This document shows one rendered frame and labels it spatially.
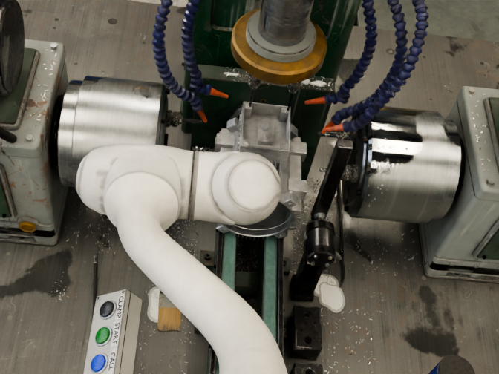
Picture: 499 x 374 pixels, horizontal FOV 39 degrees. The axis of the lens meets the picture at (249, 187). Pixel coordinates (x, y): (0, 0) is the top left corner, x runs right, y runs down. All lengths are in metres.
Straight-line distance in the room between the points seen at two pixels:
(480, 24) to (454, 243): 2.23
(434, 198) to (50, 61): 0.84
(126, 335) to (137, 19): 1.13
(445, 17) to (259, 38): 2.47
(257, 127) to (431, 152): 0.36
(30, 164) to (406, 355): 0.90
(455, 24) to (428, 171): 2.25
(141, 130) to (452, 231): 0.70
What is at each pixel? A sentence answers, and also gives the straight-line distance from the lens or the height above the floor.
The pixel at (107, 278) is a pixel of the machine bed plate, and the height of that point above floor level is 0.80.
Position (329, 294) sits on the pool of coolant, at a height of 0.80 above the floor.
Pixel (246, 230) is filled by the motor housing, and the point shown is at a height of 0.94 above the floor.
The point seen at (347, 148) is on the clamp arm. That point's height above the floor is 1.25.
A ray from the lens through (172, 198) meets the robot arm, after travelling 0.98.
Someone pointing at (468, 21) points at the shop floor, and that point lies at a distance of 3.74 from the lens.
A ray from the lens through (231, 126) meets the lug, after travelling 1.51.
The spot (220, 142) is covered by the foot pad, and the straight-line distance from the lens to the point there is 1.49.
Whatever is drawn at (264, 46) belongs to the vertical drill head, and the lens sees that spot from 1.29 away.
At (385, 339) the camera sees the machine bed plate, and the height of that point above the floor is 0.80.
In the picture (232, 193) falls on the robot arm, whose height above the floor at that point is 1.46.
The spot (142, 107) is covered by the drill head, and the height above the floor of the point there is 1.16.
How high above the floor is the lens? 2.24
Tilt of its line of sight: 54 degrees down
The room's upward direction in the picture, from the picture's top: 12 degrees clockwise
